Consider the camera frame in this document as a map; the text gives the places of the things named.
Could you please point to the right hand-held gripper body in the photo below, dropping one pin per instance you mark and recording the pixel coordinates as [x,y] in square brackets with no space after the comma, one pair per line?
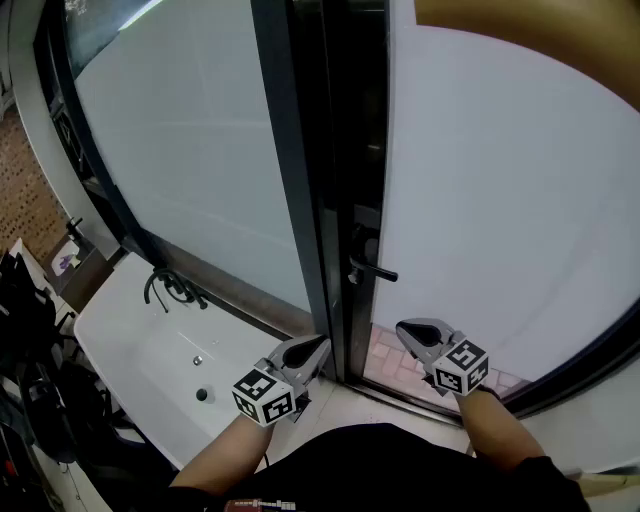
[460,367]

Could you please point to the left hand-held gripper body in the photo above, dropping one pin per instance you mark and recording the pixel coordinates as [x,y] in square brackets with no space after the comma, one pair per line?
[262,397]

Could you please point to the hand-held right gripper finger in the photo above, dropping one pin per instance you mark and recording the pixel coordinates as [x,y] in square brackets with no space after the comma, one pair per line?
[417,352]
[442,329]

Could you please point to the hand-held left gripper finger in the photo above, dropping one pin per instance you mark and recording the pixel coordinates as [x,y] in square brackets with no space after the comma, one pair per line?
[279,354]
[315,362]

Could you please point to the frosted glass door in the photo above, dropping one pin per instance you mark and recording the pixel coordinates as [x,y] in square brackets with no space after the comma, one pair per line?
[500,200]

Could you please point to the person's left forearm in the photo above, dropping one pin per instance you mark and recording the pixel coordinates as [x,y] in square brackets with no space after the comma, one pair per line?
[230,450]

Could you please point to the person's right forearm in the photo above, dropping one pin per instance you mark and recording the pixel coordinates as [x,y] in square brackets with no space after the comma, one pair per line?
[495,430]

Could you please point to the black round table grommet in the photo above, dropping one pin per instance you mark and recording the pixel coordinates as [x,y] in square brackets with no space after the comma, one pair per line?
[202,394]

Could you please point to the white sink basin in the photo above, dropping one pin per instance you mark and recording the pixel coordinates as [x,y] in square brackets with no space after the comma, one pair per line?
[150,360]

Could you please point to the person's black clothing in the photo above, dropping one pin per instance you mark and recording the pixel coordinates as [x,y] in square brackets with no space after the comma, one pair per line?
[380,470]

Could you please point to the black faucet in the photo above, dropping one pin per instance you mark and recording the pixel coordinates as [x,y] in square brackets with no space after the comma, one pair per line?
[160,280]

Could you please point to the brown wooden cabinet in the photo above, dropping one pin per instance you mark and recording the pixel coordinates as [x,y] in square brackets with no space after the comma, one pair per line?
[85,280]

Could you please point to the black office chair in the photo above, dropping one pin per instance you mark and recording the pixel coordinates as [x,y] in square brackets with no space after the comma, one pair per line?
[45,380]

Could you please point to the frosted glass side panel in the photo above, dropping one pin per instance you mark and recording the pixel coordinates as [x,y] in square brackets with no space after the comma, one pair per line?
[190,150]

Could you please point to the white box with purple logo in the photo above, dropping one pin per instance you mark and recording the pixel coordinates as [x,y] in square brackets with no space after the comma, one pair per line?
[65,262]

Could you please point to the small black stand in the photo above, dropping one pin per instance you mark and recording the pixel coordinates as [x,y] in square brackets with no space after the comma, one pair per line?
[75,230]

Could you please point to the brown cardboard sheet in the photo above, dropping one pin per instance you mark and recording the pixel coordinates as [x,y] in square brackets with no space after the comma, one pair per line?
[550,30]

